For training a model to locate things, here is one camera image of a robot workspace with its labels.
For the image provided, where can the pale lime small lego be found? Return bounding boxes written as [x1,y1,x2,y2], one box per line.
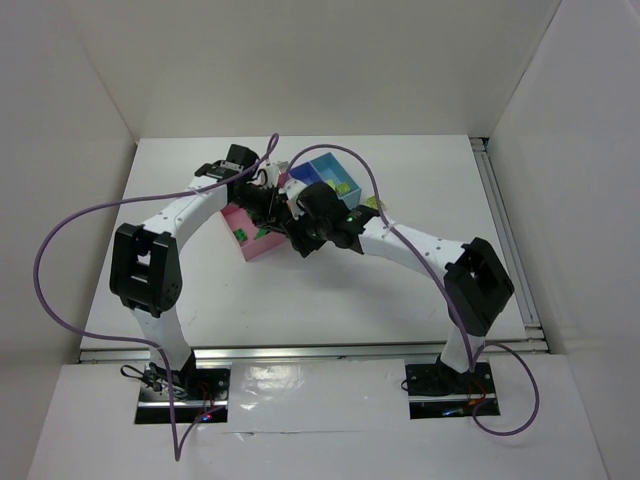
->
[334,182,351,196]

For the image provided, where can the green square lego brick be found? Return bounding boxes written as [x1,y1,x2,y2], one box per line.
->
[234,228,248,244]

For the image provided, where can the green long lego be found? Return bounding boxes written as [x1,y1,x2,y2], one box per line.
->
[254,227,271,240]

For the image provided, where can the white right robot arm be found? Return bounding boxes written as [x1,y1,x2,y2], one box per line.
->
[279,179,515,396]

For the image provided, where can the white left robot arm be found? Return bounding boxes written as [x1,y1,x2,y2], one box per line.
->
[109,144,282,391]

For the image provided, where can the pink two-compartment bin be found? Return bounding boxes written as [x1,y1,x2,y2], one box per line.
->
[221,174,288,262]

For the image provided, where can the dark blue bin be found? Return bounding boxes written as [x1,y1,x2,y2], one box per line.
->
[290,162,322,185]

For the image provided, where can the light blue bin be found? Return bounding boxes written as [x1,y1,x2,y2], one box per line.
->
[310,153,362,209]

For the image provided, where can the pale lime 2x2 lego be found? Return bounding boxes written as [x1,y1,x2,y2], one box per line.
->
[364,196,379,210]

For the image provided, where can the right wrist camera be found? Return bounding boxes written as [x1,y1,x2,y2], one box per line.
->
[280,178,307,220]

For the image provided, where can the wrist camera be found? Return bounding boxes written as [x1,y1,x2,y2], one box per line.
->
[280,178,307,220]
[258,161,288,188]

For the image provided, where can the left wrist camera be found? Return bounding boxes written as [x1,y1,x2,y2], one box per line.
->
[258,161,288,188]

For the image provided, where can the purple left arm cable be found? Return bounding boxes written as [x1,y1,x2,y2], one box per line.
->
[32,132,281,462]

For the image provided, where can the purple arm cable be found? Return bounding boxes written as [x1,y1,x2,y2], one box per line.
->
[32,132,281,462]
[287,144,539,440]

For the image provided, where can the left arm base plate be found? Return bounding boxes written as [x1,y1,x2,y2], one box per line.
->
[120,365,231,425]

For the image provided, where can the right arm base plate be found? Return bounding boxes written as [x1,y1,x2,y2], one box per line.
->
[400,362,500,420]

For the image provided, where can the aluminium front rail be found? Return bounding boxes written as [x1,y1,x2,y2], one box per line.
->
[77,342,551,364]

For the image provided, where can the aluminium side rail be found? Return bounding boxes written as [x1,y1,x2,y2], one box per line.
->
[469,137,548,350]

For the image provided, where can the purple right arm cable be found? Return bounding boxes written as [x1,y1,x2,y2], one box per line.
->
[287,144,539,440]

